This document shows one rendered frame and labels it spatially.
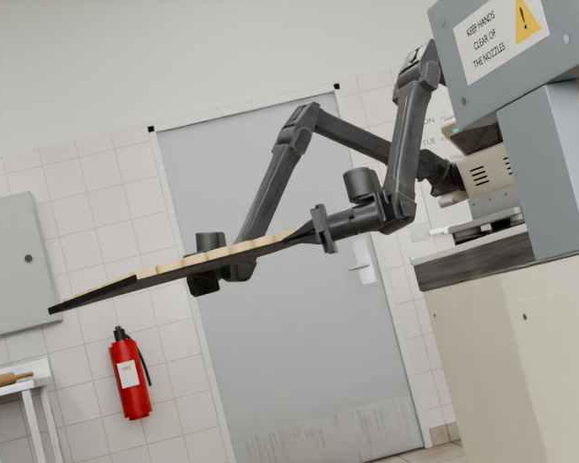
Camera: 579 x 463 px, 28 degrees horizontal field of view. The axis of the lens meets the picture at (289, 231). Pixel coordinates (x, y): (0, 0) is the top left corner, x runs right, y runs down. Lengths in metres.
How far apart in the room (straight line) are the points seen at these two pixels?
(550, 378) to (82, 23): 5.40
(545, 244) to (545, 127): 0.14
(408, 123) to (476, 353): 0.66
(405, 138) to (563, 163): 1.22
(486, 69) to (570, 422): 0.42
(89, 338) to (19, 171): 0.99
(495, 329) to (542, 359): 0.52
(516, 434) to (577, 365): 0.63
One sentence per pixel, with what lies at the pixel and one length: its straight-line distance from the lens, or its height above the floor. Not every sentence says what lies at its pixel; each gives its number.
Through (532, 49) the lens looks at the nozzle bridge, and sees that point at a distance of 1.27.
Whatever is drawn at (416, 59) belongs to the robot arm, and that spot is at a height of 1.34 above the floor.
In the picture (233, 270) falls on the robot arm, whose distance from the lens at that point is 2.80.
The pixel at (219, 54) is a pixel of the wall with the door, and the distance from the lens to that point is 6.51.
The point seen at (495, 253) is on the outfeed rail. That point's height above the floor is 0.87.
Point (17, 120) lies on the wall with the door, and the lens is 6.49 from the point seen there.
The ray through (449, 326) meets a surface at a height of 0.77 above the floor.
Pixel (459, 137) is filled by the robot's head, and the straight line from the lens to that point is 3.08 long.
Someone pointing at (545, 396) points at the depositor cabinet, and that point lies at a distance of 1.41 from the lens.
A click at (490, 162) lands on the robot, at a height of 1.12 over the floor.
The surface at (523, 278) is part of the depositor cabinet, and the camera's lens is 1.39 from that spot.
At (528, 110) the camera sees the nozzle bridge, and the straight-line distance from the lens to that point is 1.30.
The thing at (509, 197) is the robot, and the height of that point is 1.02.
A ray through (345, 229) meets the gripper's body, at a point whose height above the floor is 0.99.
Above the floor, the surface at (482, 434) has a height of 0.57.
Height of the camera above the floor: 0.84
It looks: 4 degrees up
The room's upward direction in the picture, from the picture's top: 14 degrees counter-clockwise
